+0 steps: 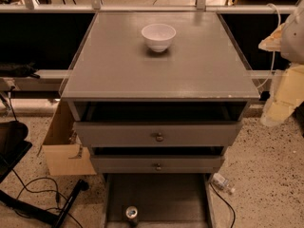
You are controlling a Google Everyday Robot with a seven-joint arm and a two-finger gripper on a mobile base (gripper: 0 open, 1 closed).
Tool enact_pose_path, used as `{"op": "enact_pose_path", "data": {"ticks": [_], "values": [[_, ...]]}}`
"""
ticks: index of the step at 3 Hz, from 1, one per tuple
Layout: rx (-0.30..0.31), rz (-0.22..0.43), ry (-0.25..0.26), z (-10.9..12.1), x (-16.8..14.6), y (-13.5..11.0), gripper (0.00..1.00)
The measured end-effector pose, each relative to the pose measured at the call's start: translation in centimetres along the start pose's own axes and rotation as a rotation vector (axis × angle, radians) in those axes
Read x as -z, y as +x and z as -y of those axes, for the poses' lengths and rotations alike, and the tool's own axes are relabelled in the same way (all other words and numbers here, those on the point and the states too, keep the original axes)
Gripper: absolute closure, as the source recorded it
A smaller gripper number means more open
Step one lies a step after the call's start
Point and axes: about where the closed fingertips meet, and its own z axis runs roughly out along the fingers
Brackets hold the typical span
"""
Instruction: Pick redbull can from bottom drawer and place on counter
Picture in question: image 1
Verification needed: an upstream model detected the black chair base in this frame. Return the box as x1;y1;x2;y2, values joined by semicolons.
0;121;90;228

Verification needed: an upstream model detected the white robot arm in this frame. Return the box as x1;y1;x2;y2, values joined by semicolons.
258;7;304;126

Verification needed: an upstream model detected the white ceramic bowl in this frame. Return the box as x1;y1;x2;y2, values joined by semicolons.
142;24;177;52

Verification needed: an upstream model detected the grey drawer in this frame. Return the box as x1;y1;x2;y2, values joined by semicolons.
101;174;216;228
90;147;224;174
74;102;243;147

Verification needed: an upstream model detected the grey drawer cabinet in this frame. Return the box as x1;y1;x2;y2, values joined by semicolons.
60;10;261;176

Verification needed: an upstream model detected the grey bottom drawer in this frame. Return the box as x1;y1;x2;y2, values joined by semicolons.
101;174;216;228

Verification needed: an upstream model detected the cardboard box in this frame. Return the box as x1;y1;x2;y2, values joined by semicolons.
42;101;96;176

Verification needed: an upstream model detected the redbull can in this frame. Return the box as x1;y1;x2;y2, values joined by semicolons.
125;206;138;227

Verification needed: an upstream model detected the black floor cable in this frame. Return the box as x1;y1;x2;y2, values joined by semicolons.
0;155;84;228

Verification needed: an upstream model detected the white hanging cable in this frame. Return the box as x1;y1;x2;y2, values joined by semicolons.
256;3;283;90

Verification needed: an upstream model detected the grey top drawer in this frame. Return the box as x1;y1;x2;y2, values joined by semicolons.
74;102;243;147

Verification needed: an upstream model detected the aluminium frame rail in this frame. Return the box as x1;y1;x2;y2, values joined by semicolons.
0;0;304;15

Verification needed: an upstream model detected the black cable right floor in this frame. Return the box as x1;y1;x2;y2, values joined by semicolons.
210;183;238;228

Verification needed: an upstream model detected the grey middle drawer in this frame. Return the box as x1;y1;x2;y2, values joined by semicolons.
90;147;224;174

